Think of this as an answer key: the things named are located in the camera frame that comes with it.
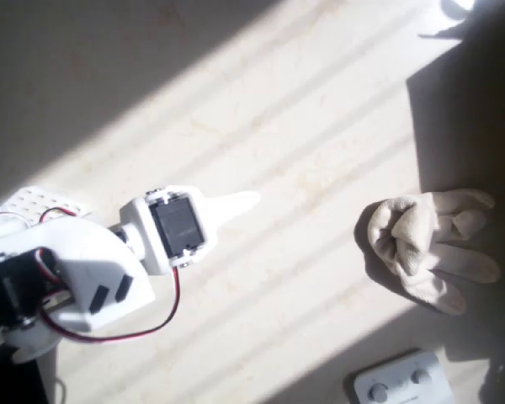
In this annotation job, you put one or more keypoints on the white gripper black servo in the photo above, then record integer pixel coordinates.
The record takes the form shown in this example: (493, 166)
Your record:
(180, 224)

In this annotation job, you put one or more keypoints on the cream knitted work glove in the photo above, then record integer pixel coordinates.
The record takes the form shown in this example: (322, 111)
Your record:
(416, 244)

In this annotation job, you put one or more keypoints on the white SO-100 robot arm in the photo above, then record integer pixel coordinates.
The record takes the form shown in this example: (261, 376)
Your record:
(88, 248)

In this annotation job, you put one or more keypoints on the white box with two knobs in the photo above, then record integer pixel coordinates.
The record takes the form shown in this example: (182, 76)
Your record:
(400, 381)

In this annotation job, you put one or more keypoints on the white perforated base plate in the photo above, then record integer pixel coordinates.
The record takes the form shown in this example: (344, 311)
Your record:
(38, 202)

